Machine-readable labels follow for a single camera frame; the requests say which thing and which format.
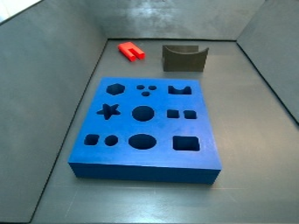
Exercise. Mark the red square-circle peg object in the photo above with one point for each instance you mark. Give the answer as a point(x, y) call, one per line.
point(132, 52)

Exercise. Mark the dark grey curved fixture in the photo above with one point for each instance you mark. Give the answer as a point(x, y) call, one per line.
point(183, 58)

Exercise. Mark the blue foam shape board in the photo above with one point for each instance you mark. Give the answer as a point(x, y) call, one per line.
point(147, 132)

